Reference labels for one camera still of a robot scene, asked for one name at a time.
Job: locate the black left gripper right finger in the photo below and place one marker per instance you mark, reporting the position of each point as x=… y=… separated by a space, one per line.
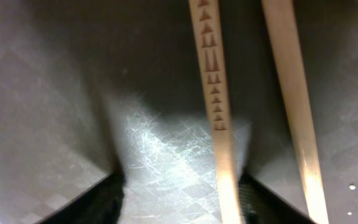
x=260 y=205

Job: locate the dark brown serving tray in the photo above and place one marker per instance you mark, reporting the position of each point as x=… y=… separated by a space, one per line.
x=94 y=88

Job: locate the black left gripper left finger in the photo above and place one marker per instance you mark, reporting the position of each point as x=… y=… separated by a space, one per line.
x=102 y=204

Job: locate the plain wooden chopstick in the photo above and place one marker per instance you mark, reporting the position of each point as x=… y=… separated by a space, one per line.
x=284 y=39

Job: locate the patterned wooden chopstick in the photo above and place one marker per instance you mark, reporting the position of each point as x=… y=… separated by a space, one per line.
x=209 y=45

